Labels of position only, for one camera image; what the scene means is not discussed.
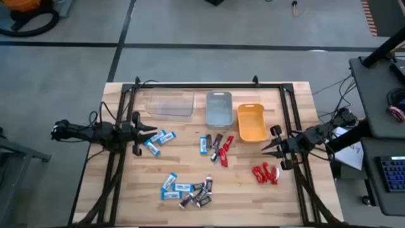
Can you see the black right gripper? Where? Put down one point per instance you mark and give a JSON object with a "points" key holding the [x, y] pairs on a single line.
{"points": [[286, 147]]}

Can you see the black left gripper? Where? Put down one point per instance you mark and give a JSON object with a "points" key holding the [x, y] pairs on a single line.
{"points": [[136, 118]]}

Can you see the blue white Hershey's bar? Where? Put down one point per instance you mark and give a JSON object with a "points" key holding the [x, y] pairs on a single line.
{"points": [[169, 182], [152, 148], [157, 136], [171, 195], [166, 138], [203, 145], [182, 187]]}

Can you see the red Kit Kat bar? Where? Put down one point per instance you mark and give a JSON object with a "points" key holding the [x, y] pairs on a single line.
{"points": [[228, 143], [223, 157], [255, 172], [267, 170], [275, 175], [261, 175]]}

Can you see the brown Hershey's chocolate bar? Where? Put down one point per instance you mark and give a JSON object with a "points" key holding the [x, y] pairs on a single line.
{"points": [[186, 200], [200, 194], [209, 185], [203, 201], [198, 186], [217, 141], [215, 155], [209, 141]]}

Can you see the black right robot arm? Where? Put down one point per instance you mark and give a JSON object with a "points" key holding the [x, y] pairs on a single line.
{"points": [[316, 133]]}

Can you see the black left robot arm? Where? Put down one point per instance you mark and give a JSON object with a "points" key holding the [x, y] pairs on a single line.
{"points": [[95, 133]]}

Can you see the yellow plastic basket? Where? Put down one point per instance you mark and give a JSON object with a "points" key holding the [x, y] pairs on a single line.
{"points": [[251, 123]]}

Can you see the clear plastic bin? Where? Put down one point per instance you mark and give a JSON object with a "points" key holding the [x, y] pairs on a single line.
{"points": [[171, 104]]}

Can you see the grey plastic basket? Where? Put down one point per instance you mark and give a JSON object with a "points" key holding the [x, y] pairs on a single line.
{"points": [[220, 111]]}

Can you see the white paper sheet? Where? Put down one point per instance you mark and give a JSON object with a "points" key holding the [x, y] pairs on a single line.
{"points": [[351, 155]]}

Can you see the black metal bar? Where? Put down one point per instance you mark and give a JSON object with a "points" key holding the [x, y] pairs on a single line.
{"points": [[351, 136]]}

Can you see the black caster wheel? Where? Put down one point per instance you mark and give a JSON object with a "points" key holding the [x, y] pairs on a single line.
{"points": [[366, 200]]}

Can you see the dark grey desk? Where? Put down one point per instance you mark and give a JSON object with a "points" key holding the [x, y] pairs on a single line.
{"points": [[373, 95]]}

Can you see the blue backlit keyboard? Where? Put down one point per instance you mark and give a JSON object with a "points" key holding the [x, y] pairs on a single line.
{"points": [[394, 174]]}

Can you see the pink striped object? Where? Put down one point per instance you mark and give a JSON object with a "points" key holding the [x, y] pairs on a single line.
{"points": [[397, 113]]}

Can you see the grey metal bench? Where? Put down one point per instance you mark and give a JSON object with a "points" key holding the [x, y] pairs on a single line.
{"points": [[16, 149]]}

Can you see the black monitor pole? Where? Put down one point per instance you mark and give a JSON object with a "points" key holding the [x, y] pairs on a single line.
{"points": [[383, 49]]}

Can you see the dark mat orange striped edge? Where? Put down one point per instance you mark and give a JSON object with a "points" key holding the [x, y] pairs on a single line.
{"points": [[389, 16]]}

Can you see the orange vacuum cleaner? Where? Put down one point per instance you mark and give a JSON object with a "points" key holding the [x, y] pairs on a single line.
{"points": [[19, 4]]}

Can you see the black aluminium rig frame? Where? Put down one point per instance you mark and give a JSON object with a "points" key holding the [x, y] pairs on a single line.
{"points": [[205, 85]]}

